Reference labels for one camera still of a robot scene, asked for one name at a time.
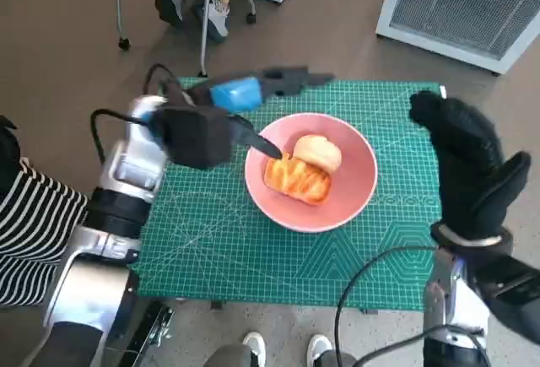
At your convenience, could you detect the black metal clamp stand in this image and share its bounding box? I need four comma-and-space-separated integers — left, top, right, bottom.
105, 299, 176, 367

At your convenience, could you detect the large white mesh cabinet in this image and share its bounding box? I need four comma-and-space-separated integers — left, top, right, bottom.
375, 0, 540, 75

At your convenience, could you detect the round cream bread bun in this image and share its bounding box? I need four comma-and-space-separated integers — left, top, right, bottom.
292, 132, 343, 174

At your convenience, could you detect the short black right arm cable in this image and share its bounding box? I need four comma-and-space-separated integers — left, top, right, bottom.
356, 323, 493, 367

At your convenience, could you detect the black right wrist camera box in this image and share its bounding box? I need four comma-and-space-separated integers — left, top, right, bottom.
474, 252, 540, 349

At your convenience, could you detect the pink bowl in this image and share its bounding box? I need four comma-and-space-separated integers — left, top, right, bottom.
244, 112, 379, 233

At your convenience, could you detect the person beside robot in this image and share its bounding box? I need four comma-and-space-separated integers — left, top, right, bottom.
0, 114, 92, 309

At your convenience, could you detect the person with white shoes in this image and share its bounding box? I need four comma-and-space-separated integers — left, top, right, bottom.
202, 332, 358, 367

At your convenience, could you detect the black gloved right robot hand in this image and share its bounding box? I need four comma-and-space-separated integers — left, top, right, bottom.
408, 90, 532, 244

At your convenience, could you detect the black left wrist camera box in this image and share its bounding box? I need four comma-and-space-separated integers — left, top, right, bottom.
154, 105, 233, 170

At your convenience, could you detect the green cutting mat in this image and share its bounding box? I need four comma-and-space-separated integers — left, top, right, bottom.
128, 76, 444, 313

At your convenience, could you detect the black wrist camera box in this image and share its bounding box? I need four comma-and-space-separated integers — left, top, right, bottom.
474, 252, 540, 349
154, 105, 233, 170

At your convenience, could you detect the silver metal pole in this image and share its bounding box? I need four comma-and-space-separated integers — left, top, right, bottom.
197, 0, 219, 78

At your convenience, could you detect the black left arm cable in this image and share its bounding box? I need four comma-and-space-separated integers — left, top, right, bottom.
89, 62, 186, 164

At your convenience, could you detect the rectangular orange twisted bread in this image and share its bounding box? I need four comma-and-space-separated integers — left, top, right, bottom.
263, 151, 332, 207

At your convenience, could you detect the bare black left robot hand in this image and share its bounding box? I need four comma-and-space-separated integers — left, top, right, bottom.
181, 65, 338, 160

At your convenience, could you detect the long black right arm cable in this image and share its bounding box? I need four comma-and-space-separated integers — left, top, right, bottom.
334, 245, 438, 367

